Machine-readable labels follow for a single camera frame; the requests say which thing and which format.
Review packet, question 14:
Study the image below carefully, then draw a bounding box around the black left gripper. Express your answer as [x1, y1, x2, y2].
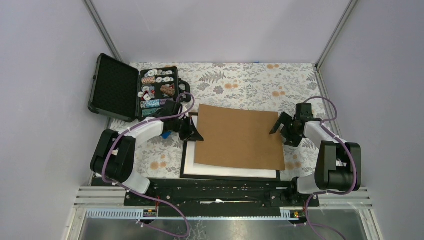
[171, 114, 203, 142]

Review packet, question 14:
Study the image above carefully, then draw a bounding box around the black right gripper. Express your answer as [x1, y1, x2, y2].
[268, 112, 302, 148]

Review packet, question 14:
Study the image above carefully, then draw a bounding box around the cat photo print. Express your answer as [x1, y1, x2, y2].
[180, 142, 280, 181]

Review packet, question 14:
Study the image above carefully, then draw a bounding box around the black picture frame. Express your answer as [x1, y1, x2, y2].
[180, 108, 285, 182]

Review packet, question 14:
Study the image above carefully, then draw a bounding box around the brown backing board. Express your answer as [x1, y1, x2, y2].
[194, 104, 286, 171]

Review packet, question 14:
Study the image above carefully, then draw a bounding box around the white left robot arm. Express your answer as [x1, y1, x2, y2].
[90, 100, 204, 206]

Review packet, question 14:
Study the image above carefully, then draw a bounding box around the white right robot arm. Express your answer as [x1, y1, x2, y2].
[269, 103, 361, 206]

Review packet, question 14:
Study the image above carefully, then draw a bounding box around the orange blue toy block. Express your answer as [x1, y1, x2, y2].
[160, 131, 172, 139]

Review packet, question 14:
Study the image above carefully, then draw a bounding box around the black poker chip case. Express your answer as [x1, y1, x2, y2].
[88, 53, 192, 123]

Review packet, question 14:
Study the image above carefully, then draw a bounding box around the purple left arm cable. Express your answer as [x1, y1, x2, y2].
[100, 92, 196, 239]

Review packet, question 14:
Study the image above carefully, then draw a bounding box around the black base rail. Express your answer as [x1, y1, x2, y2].
[124, 178, 320, 219]

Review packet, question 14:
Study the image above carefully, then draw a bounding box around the right aluminium corner post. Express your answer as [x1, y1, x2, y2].
[315, 0, 360, 71]

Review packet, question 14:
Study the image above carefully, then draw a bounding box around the aluminium corner post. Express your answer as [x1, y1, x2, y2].
[82, 0, 124, 62]
[315, 0, 360, 71]

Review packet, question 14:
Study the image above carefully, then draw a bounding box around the left aluminium corner post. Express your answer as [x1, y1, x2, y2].
[82, 0, 124, 62]

